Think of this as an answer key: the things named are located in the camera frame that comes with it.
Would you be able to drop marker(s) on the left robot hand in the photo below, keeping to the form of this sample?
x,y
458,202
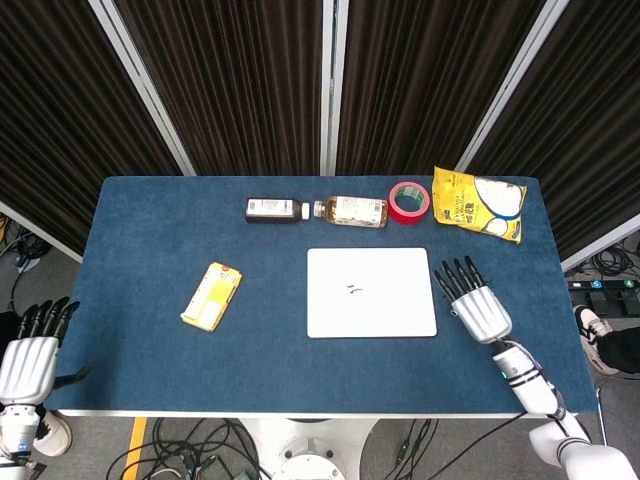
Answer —
x,y
27,367

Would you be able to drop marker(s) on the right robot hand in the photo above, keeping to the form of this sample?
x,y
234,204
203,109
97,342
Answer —
x,y
480,312

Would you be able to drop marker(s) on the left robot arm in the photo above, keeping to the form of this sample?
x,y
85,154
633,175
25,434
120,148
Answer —
x,y
17,425

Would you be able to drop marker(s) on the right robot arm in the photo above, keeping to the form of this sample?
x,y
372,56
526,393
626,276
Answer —
x,y
530,390

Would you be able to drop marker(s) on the yellow snack bag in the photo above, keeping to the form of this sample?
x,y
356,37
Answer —
x,y
465,207

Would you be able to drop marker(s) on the white drawing board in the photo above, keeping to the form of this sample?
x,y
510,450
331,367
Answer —
x,y
370,310

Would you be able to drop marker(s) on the white sneaker black sole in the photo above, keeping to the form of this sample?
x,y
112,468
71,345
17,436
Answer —
x,y
592,335

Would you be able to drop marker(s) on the red tape roll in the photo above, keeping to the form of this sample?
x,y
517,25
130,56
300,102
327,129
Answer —
x,y
407,214

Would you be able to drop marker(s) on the blue table cloth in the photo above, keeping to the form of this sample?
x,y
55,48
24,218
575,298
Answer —
x,y
150,360

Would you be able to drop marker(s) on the black power strip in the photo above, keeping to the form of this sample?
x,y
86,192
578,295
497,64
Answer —
x,y
605,284

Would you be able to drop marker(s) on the yellow floor tape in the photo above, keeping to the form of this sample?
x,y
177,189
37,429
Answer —
x,y
135,447

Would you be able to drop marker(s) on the black trouser leg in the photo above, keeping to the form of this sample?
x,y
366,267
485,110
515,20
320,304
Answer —
x,y
622,350

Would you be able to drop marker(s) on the amber tea bottle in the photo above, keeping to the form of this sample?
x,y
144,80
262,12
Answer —
x,y
352,211

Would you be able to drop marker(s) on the yellow cardboard box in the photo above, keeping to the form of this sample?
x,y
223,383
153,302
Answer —
x,y
212,297

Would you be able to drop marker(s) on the dark pleated curtain panel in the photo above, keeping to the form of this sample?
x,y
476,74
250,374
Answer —
x,y
240,85
425,85
585,125
60,125

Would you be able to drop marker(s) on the dark brown bottle white cap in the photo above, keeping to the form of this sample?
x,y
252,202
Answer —
x,y
272,211

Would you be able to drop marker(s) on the white partition frame post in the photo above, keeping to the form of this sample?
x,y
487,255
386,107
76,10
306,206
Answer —
x,y
40,232
510,90
335,85
600,242
145,90

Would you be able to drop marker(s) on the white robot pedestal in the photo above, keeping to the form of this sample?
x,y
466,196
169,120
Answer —
x,y
310,450

